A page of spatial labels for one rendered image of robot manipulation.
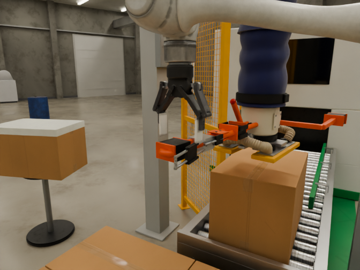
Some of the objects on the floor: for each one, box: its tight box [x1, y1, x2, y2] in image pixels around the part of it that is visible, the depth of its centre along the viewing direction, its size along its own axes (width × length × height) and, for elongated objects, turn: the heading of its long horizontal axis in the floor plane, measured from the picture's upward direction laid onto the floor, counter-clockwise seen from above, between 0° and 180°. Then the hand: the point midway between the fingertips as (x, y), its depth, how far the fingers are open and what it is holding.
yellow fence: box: [178, 22, 231, 214], centre depth 236 cm, size 87×10×210 cm, turn 22°
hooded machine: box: [0, 70, 18, 103], centre depth 1303 cm, size 78×70×154 cm
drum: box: [27, 96, 50, 119], centre depth 762 cm, size 52×51×77 cm
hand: (179, 135), depth 80 cm, fingers open, 13 cm apart
